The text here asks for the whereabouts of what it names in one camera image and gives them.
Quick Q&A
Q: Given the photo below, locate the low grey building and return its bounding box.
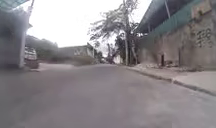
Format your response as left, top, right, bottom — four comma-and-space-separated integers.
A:
57, 43, 96, 65

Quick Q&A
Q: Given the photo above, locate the grey asphalt road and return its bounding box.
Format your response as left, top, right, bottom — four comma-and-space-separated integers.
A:
0, 63, 216, 128

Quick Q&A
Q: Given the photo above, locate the utility pole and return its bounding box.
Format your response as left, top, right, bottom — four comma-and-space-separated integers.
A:
122, 0, 130, 66

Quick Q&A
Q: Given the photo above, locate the tree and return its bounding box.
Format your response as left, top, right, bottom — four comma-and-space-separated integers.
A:
87, 0, 141, 66

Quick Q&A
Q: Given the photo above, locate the vehicle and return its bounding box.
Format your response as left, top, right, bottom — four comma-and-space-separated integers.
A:
23, 46, 40, 70

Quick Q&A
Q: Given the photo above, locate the grey concrete pavement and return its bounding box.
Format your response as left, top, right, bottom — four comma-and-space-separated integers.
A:
125, 64, 216, 98

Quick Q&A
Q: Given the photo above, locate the grey building with canopy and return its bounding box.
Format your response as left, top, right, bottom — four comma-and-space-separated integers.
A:
0, 0, 35, 70

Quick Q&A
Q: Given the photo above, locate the green-roofed building with wall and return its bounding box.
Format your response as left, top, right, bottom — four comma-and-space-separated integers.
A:
134, 0, 216, 70

